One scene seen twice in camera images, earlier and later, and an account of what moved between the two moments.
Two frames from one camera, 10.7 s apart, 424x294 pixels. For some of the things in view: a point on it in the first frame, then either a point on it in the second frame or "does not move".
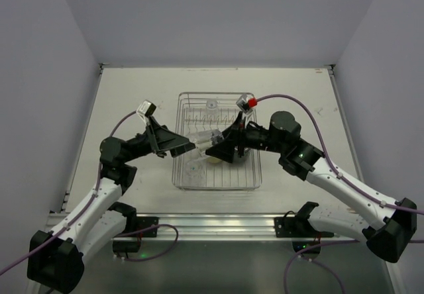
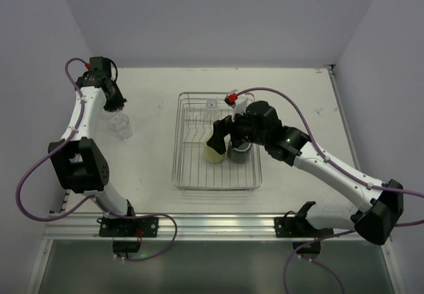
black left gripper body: [154, 140] → [114, 101]
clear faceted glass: [195, 174] → [118, 123]
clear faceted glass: [203, 140] → [118, 122]
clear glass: [211, 104] does not move
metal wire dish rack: [191, 171] does not move
